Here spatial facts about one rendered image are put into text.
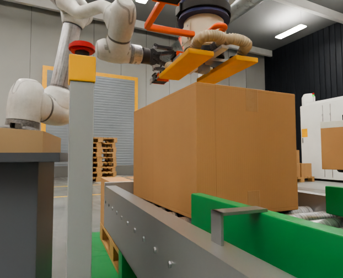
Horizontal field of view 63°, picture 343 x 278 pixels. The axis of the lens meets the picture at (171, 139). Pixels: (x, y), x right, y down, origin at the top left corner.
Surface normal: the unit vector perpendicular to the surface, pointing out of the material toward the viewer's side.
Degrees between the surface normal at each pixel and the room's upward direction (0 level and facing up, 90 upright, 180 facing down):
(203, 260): 90
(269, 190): 90
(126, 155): 90
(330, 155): 90
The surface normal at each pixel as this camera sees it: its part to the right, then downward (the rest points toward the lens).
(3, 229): 0.12, -0.06
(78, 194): 0.36, -0.06
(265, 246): -0.93, -0.02
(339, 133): -0.74, -0.04
